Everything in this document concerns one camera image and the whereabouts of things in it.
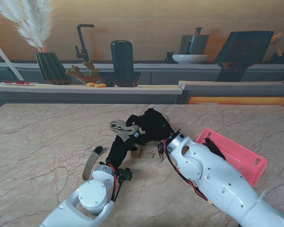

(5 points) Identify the yellow wooden utensil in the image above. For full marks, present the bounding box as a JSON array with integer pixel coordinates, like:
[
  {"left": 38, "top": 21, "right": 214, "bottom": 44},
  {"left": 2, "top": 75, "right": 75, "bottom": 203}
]
[{"left": 269, "top": 32, "right": 284, "bottom": 57}]

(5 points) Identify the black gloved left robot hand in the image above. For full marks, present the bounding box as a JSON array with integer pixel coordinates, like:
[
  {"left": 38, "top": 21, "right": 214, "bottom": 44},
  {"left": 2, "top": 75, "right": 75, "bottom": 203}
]
[{"left": 106, "top": 132, "right": 145, "bottom": 167}]

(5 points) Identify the plate with red food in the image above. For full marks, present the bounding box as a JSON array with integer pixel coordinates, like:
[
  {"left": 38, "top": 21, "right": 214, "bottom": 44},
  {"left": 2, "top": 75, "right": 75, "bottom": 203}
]
[{"left": 0, "top": 80, "right": 35, "bottom": 87}]

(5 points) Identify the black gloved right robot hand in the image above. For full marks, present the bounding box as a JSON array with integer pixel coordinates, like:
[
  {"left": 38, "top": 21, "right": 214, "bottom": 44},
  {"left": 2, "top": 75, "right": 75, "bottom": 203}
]
[{"left": 125, "top": 108, "right": 175, "bottom": 146}]

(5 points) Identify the small black figurine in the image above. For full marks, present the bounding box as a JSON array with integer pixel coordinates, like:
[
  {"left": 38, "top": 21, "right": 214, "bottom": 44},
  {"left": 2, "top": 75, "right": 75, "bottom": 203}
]
[{"left": 165, "top": 51, "right": 175, "bottom": 64}]

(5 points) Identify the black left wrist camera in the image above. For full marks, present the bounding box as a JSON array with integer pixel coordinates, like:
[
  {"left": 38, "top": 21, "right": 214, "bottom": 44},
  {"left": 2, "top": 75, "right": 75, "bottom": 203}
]
[{"left": 117, "top": 167, "right": 133, "bottom": 183}]

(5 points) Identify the white speckled bowl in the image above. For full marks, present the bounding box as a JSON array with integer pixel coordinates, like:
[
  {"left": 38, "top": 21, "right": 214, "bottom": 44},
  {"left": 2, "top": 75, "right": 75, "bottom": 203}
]
[{"left": 171, "top": 54, "right": 209, "bottom": 64}]

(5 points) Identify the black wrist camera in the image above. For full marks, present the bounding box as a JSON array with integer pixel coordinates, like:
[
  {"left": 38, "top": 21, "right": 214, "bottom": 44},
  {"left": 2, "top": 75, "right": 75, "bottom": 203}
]
[
  {"left": 117, "top": 167, "right": 133, "bottom": 183},
  {"left": 157, "top": 141, "right": 167, "bottom": 159}
]

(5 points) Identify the dark brown woven belt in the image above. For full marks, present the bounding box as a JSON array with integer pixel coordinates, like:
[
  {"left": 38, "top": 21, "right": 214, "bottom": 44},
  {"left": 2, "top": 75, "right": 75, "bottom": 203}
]
[{"left": 200, "top": 137, "right": 227, "bottom": 161}]

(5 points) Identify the white pampas grass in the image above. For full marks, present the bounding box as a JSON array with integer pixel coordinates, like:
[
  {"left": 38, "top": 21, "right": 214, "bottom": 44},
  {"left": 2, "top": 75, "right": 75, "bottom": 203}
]
[{"left": 0, "top": 0, "right": 56, "bottom": 53}]

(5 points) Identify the tall black appliance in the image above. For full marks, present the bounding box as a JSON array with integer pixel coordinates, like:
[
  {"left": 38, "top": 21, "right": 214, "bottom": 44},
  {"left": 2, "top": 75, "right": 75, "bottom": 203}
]
[{"left": 98, "top": 40, "right": 142, "bottom": 87}]

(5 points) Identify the green cactus plant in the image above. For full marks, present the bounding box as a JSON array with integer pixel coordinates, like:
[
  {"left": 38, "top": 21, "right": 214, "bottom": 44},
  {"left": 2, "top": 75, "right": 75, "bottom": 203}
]
[{"left": 65, "top": 58, "right": 101, "bottom": 85}]

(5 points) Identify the pink plastic storage basket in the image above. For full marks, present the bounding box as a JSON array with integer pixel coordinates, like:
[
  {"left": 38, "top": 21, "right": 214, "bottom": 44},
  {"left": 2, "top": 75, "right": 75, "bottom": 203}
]
[{"left": 195, "top": 128, "right": 268, "bottom": 189}]

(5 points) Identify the small dark container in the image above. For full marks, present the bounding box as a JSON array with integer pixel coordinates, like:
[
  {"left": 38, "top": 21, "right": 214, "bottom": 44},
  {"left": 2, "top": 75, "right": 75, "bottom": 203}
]
[{"left": 271, "top": 50, "right": 284, "bottom": 64}]

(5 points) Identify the dark ribbed vase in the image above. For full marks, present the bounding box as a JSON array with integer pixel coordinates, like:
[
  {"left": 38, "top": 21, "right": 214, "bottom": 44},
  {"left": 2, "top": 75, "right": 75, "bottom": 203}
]
[{"left": 35, "top": 52, "right": 73, "bottom": 86}]

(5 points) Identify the white leaning board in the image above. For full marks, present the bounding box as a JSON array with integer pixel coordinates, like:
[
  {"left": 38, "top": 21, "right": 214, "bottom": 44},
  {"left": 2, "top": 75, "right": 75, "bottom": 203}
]
[{"left": 0, "top": 47, "right": 25, "bottom": 81}]

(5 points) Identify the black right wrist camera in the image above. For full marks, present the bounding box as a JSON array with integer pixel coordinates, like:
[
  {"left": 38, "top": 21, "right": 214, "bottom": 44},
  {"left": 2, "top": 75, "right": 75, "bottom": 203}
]
[{"left": 157, "top": 141, "right": 167, "bottom": 159}]

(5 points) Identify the grey lidded pot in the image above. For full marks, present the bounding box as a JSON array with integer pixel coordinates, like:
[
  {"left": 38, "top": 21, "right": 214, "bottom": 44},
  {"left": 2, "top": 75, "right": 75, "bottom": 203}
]
[{"left": 179, "top": 27, "right": 210, "bottom": 56}]

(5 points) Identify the dark angular stand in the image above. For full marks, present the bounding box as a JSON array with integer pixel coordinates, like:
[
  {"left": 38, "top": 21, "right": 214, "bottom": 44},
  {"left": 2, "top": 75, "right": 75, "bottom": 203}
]
[{"left": 214, "top": 31, "right": 275, "bottom": 82}]

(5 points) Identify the red black cable bundle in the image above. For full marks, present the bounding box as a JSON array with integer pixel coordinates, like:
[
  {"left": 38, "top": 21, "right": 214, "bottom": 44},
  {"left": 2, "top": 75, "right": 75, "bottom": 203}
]
[
  {"left": 107, "top": 163, "right": 124, "bottom": 203},
  {"left": 163, "top": 139, "right": 215, "bottom": 206}
]

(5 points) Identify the black kitchen faucet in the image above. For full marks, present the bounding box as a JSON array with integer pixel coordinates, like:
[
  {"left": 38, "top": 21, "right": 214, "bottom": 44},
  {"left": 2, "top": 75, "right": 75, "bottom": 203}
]
[{"left": 75, "top": 24, "right": 95, "bottom": 63}]

